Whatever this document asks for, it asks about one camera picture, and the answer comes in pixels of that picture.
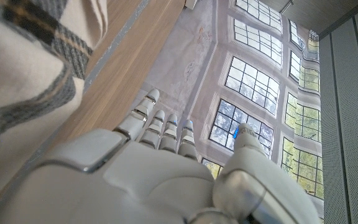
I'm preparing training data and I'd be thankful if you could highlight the white power strip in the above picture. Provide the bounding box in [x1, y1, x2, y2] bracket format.
[184, 0, 199, 11]

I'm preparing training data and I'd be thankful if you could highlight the beige plaid cloth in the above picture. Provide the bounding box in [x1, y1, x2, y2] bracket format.
[0, 0, 109, 207]

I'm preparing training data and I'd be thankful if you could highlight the printed window backdrop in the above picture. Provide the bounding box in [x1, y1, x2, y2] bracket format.
[128, 0, 325, 219]

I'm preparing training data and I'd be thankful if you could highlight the grey perforated panel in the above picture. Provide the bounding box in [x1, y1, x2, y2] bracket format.
[318, 0, 358, 224]

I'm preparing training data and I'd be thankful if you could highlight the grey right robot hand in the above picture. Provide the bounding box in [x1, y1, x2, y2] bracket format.
[0, 88, 323, 224]

